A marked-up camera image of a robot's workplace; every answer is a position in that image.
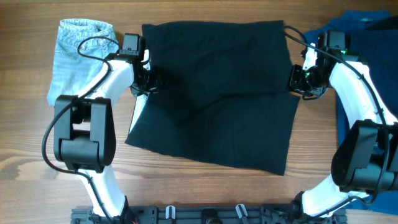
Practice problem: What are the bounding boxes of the black shorts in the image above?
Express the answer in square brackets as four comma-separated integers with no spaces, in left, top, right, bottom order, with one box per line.
[126,21,299,175]

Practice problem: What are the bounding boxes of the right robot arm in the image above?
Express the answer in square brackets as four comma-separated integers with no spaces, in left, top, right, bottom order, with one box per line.
[284,30,397,223]

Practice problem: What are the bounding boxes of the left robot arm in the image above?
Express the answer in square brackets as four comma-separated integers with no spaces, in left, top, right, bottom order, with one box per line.
[48,33,164,223]

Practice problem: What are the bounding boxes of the folded light blue jeans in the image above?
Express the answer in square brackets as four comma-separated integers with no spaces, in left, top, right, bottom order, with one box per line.
[47,19,119,106]

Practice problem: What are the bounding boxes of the dark navy shirt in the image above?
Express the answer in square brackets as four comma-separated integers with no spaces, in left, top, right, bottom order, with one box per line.
[349,30,397,116]

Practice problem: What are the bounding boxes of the black t-shirt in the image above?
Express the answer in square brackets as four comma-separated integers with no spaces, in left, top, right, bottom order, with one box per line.
[366,16,398,31]

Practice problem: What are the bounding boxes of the blue polo shirt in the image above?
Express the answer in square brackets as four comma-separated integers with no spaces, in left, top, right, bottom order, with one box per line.
[302,11,397,215]

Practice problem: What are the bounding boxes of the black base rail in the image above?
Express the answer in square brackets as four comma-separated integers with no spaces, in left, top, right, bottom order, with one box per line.
[70,204,348,224]

